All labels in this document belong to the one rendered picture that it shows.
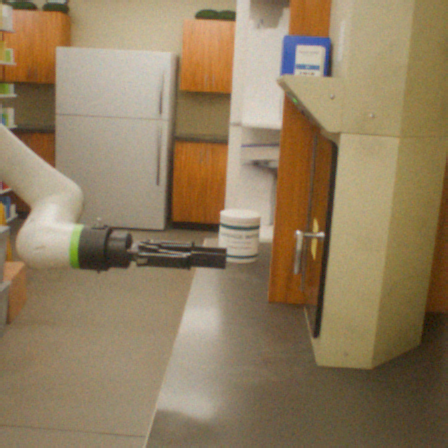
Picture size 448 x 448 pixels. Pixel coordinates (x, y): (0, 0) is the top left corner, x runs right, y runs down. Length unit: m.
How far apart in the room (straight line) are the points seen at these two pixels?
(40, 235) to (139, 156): 4.93
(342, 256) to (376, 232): 0.08
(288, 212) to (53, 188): 0.58
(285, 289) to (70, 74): 4.93
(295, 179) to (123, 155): 4.73
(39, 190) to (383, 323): 0.76
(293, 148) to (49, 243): 0.64
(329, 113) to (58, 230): 0.58
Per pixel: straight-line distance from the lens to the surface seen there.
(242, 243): 1.90
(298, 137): 1.51
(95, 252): 1.22
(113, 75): 6.16
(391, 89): 1.16
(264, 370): 1.22
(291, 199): 1.53
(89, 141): 6.24
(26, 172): 1.31
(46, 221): 1.26
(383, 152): 1.16
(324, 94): 1.14
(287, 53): 1.35
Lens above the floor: 1.48
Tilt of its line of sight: 13 degrees down
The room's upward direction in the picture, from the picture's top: 4 degrees clockwise
